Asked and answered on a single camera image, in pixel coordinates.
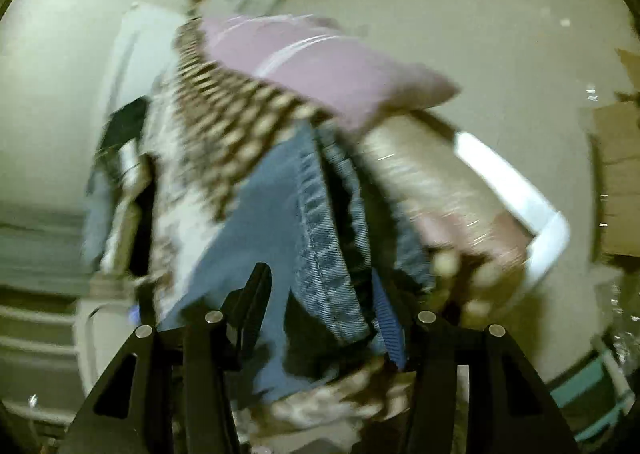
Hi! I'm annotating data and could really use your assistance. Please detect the white plastic laundry basket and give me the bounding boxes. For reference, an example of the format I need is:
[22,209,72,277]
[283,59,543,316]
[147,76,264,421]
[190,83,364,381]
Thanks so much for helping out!
[74,4,572,415]

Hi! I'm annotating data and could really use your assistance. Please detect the teal plastic stool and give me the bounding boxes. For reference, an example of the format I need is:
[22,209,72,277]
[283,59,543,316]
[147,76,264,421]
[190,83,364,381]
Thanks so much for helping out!
[547,339,636,442]

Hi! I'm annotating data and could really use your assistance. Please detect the brown checkered cloth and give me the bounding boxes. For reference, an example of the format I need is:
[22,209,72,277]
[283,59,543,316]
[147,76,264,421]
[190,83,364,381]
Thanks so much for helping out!
[172,17,333,222]

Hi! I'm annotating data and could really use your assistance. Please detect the cardboard box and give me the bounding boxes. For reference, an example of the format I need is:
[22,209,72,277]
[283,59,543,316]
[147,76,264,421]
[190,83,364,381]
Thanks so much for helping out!
[589,49,640,259]

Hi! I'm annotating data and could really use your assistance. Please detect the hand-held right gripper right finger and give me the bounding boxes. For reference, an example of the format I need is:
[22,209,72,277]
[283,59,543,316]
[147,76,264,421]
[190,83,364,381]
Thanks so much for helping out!
[371,268,581,454]

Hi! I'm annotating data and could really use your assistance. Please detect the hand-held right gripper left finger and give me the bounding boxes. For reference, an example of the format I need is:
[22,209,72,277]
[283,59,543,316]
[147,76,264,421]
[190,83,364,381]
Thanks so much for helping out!
[64,262,273,454]

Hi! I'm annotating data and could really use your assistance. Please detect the pink cloth with white stripes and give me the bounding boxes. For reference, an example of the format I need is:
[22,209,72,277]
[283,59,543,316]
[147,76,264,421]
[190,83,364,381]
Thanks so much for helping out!
[200,14,461,131]

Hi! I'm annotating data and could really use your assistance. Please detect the blue denim pants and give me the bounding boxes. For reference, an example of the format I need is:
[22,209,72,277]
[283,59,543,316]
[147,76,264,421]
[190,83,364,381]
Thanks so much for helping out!
[160,120,436,405]

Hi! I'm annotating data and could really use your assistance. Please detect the beige cloth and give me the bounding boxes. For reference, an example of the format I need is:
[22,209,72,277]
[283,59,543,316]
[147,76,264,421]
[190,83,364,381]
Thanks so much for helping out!
[357,127,531,255]

